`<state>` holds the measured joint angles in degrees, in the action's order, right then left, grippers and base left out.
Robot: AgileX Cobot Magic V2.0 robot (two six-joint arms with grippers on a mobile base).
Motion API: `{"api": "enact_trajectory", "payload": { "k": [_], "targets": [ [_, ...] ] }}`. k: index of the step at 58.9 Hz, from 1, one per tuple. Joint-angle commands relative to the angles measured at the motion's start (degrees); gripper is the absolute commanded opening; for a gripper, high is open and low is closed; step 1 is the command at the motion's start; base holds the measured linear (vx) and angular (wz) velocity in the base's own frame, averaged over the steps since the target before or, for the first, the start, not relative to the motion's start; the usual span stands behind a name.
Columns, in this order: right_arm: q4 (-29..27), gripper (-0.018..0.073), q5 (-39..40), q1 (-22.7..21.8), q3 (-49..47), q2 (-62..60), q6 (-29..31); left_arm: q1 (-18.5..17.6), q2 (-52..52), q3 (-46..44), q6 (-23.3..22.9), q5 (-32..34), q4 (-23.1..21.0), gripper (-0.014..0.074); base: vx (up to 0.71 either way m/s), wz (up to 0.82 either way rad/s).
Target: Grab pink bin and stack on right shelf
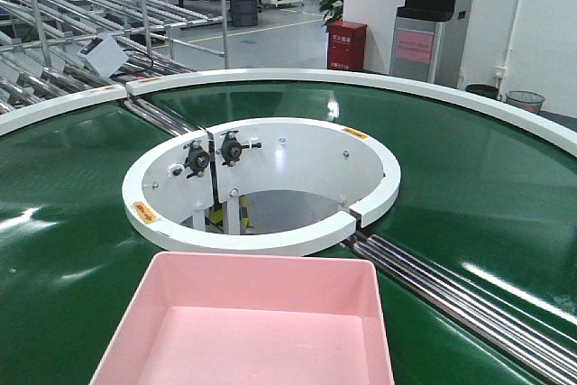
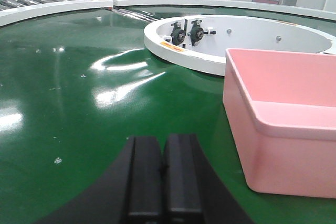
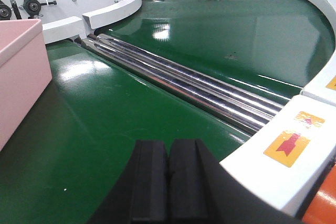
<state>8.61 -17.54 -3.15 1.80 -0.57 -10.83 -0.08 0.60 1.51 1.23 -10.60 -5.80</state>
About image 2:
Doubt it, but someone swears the white inner conveyor ring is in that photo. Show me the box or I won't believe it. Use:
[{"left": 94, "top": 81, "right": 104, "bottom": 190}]
[{"left": 143, "top": 14, "right": 336, "bottom": 77}]

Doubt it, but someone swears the green bearing mount right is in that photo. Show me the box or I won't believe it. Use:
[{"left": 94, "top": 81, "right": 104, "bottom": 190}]
[{"left": 189, "top": 19, "right": 204, "bottom": 46}]

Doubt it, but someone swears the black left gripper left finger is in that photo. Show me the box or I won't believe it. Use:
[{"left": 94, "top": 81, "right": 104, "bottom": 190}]
[{"left": 37, "top": 136, "right": 162, "bottom": 223}]

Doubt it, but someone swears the white outer conveyor rim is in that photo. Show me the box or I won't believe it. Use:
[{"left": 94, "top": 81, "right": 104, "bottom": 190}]
[{"left": 1, "top": 0, "right": 335, "bottom": 26}]

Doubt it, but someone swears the green bearing mount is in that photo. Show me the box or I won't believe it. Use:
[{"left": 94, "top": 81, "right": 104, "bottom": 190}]
[
  {"left": 171, "top": 22, "right": 186, "bottom": 46},
  {"left": 189, "top": 19, "right": 204, "bottom": 46}
]

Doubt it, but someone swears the green bearing mount left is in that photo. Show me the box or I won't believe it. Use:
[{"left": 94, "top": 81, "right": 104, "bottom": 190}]
[{"left": 171, "top": 22, "right": 186, "bottom": 46}]

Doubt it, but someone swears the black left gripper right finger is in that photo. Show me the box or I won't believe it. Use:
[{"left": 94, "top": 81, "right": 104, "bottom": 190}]
[{"left": 164, "top": 134, "right": 253, "bottom": 223}]

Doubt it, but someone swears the pink plastic bin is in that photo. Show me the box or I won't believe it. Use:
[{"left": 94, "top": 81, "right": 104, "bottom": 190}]
[{"left": 223, "top": 48, "right": 335, "bottom": 198}]

